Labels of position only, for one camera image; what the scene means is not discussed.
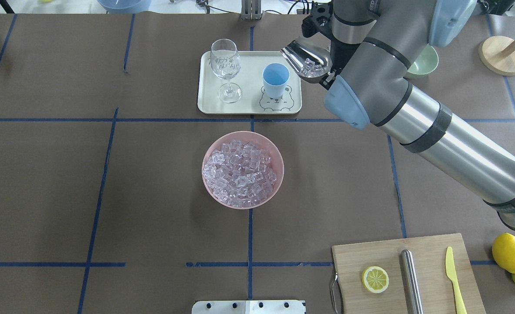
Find pile of clear ice cubes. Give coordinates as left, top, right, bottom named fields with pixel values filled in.
left=203, top=139, right=278, bottom=207

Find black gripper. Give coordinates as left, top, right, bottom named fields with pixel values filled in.
left=301, top=2, right=335, bottom=41

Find green ceramic bowl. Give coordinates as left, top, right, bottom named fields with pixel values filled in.
left=403, top=44, right=439, bottom=79

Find blue plastic cup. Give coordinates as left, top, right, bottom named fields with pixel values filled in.
left=262, top=62, right=291, bottom=98

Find whole yellow lemon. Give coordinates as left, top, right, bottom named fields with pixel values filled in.
left=492, top=233, right=515, bottom=274

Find ice cubes in scoop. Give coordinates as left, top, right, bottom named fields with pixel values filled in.
left=299, top=58, right=329, bottom=79

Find wooden cutting board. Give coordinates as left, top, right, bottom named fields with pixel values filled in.
left=332, top=234, right=486, bottom=314

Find blue bowl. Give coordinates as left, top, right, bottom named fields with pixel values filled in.
left=97, top=0, right=152, bottom=14

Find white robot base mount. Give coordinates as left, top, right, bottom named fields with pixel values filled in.
left=191, top=300, right=307, bottom=314

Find clear wine glass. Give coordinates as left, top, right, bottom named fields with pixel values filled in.
left=210, top=38, right=242, bottom=103

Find yellow plastic knife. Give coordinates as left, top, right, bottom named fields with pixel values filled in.
left=444, top=246, right=467, bottom=314

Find cream bear serving tray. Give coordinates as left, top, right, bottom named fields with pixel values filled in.
left=197, top=51, right=302, bottom=115

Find wooden stand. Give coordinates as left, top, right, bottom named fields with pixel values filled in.
left=478, top=36, right=515, bottom=77

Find stainless steel muddler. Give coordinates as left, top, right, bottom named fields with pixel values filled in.
left=400, top=249, right=424, bottom=314

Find pink bowl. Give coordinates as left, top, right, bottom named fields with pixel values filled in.
left=201, top=131, right=285, bottom=210

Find lemon half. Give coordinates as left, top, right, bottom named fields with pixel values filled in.
left=361, top=266, right=390, bottom=294

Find stainless steel scoop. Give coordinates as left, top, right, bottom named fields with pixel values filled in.
left=280, top=37, right=333, bottom=83

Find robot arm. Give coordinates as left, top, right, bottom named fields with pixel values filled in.
left=302, top=0, right=515, bottom=231

